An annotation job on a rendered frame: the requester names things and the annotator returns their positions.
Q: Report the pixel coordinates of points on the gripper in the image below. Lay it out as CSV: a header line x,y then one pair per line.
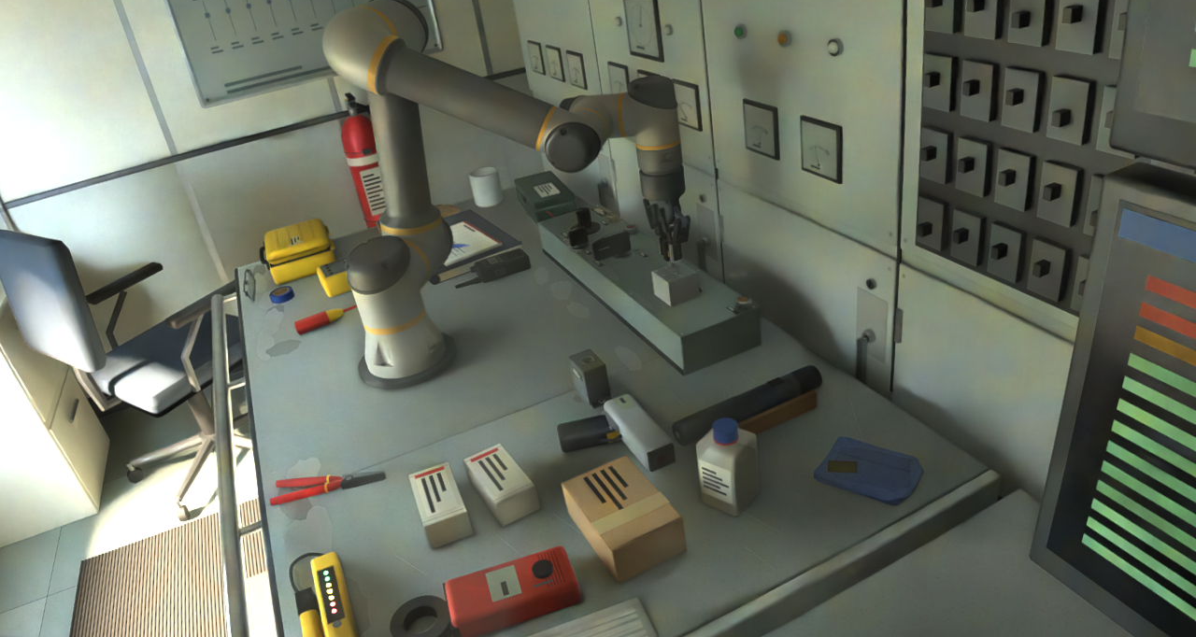
x,y
662,189

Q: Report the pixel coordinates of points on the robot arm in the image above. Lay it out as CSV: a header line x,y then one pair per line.
x,y
439,81

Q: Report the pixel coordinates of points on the grey cube block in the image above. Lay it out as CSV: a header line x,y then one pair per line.
x,y
676,285

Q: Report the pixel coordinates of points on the black rotary knob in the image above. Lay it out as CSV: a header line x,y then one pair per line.
x,y
581,219

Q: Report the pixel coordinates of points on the grey control console body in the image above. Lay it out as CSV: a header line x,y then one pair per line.
x,y
682,333

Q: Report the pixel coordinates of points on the dark green labelled box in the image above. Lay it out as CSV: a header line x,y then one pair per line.
x,y
545,195

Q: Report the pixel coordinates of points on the grey switchboard cabinet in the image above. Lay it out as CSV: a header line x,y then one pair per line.
x,y
794,207

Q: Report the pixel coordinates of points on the small grey box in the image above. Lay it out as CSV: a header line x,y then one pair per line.
x,y
590,376

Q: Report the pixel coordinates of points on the black handheld radio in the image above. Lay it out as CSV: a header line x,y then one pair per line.
x,y
493,266

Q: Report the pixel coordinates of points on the small panel meter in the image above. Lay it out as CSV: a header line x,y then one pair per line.
x,y
555,63
535,57
576,70

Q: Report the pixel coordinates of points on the dark clipboard with paper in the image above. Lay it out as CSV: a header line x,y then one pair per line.
x,y
481,235

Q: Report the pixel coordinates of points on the white mug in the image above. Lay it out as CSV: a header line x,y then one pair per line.
x,y
485,188

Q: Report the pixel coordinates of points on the black cylinder torch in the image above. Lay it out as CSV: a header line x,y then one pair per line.
x,y
747,403

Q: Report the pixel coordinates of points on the white grey handheld device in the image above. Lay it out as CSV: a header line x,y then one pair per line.
x,y
638,431

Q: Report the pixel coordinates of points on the large square panel meter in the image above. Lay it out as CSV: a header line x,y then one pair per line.
x,y
643,24

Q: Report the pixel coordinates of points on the brown wooden block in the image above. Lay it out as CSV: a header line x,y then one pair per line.
x,y
783,413

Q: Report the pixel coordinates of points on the small black device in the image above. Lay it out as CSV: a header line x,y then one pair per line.
x,y
585,432

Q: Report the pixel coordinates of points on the grey cabinet door latch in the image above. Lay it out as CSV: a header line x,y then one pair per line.
x,y
870,324

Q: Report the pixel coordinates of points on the white bottle blue cap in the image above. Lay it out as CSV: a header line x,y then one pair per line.
x,y
727,469

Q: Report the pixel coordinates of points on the brown cardboard box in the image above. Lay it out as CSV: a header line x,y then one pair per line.
x,y
623,517

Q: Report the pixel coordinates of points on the white box red stripe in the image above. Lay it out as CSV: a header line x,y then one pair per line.
x,y
502,484
440,504

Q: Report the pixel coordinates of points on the red fire extinguisher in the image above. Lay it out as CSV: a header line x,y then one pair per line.
x,y
363,165

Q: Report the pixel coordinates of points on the blue folded cloth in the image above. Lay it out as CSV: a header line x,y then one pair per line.
x,y
868,470

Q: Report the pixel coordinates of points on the small yellow box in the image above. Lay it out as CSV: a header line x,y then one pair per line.
x,y
332,279

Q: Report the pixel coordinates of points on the red yellow screwdriver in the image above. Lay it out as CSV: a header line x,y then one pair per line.
x,y
322,319

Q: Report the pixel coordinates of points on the yellow carry case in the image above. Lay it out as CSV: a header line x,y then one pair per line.
x,y
297,243

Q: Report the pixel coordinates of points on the blue tape roll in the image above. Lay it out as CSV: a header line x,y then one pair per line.
x,y
281,294

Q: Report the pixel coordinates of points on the red device box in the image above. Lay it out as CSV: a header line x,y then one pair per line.
x,y
511,588

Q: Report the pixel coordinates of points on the white notepad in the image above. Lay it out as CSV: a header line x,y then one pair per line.
x,y
590,621

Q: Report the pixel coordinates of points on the black tape roll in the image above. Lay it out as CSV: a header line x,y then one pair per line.
x,y
422,617

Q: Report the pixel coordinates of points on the yellow handheld tester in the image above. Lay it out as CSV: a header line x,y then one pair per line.
x,y
329,595

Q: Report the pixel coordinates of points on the monitor with coloured bars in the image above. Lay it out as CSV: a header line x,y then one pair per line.
x,y
1131,413

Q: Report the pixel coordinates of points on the grey handrail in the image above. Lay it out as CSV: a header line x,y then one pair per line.
x,y
230,469

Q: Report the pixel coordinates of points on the grey office chair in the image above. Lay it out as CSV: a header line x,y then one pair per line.
x,y
112,347

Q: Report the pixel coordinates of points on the brown ribbed floor mat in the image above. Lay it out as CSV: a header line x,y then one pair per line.
x,y
159,576

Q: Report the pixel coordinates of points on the beige low cupboard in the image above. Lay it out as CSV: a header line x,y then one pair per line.
x,y
51,441

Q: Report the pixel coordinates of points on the black switch box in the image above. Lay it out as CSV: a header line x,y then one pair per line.
x,y
612,244

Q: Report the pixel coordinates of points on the grey breaker switch rack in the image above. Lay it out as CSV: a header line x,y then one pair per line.
x,y
1014,123

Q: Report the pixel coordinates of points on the grey wall diagram board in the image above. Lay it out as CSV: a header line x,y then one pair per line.
x,y
280,30

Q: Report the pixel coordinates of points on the grey wall monitor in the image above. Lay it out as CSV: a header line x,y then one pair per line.
x,y
1159,67

